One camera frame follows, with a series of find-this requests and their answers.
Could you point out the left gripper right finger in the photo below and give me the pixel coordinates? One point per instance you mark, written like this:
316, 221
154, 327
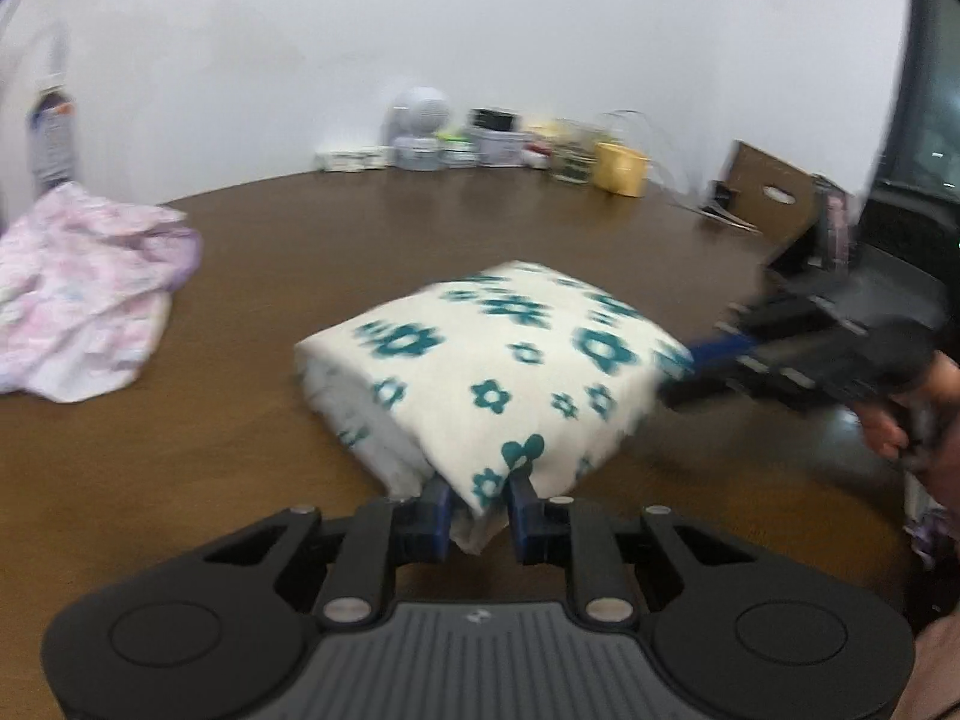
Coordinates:
578, 538

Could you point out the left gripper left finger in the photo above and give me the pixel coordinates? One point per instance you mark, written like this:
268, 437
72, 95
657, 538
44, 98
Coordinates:
364, 552

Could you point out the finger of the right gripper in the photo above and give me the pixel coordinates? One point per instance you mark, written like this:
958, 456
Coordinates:
697, 389
720, 349

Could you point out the cream green floral dress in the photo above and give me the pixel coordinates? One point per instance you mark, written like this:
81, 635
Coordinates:
518, 368

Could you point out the person right hand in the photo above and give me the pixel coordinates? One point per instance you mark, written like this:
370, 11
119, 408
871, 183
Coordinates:
933, 404

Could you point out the tablet with screen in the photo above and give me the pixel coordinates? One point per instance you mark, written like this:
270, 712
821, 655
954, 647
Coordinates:
824, 243

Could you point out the brown cardboard stand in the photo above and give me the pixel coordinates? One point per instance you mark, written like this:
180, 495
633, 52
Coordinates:
775, 197

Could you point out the yellow mug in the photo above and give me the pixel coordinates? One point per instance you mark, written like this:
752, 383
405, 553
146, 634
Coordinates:
619, 170

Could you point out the dark window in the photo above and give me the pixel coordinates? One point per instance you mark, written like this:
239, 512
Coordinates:
921, 150

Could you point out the glass cup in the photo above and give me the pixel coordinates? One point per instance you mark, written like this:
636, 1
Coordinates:
573, 151

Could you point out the white tin box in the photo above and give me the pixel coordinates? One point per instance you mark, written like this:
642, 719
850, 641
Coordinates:
497, 149

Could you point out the black charger block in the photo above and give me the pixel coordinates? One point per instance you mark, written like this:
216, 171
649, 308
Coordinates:
494, 120

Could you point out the green white small boxes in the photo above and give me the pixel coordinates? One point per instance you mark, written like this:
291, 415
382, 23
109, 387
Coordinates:
457, 151

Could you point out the white power strip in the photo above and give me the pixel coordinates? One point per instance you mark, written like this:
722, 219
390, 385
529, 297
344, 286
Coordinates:
349, 160

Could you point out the white astronaut figurine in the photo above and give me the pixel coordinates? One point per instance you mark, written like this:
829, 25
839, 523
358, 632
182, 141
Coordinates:
412, 128

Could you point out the pink floral garment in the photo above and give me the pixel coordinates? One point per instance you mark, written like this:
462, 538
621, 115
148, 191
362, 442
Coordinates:
87, 286

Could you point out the plastic drink bottle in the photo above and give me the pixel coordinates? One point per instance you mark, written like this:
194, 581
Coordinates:
51, 139

